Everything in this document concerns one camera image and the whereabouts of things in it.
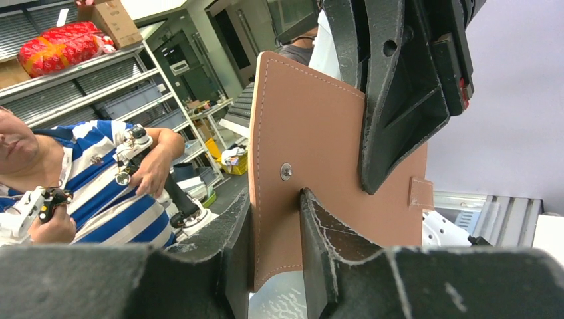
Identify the person with headset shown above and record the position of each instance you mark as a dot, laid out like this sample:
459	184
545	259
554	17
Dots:
300	49

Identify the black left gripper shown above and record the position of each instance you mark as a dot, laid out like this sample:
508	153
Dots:
413	46

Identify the person in striped shirt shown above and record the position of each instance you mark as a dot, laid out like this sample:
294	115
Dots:
78	158

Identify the cardboard box on shelf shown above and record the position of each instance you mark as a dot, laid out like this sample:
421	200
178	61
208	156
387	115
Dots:
112	19

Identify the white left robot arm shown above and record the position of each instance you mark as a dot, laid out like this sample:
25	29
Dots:
324	53

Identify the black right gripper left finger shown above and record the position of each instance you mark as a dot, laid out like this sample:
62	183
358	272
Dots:
205	276

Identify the grey metal shelving unit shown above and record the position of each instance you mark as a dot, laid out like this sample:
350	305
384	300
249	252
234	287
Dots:
126	85

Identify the red patterned bag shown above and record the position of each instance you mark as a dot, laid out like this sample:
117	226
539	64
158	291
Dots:
63	47

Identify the yellow crate with cloth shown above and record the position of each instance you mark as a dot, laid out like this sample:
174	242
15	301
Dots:
233	160

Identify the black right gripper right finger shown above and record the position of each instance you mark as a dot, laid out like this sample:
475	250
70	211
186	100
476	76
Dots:
349	276

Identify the white teleoperation handle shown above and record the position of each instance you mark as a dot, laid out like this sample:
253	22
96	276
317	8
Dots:
144	157

